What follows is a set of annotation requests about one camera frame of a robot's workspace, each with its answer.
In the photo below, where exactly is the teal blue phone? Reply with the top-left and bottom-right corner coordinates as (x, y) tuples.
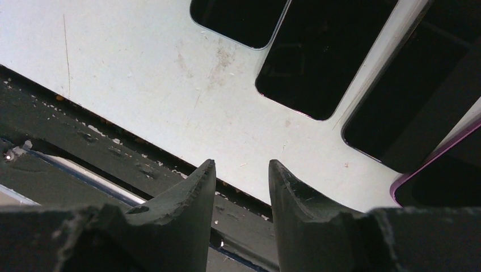
(189, 0), (289, 49)

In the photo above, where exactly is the black phone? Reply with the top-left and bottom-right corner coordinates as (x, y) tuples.
(255, 0), (396, 121)
(342, 1), (480, 173)

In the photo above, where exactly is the purple phone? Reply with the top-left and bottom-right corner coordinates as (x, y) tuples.
(390, 119), (480, 207)

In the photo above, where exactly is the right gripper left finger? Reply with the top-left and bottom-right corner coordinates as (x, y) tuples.
(1, 159), (216, 271)

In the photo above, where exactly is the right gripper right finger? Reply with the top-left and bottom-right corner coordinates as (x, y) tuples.
(268, 159), (480, 271)

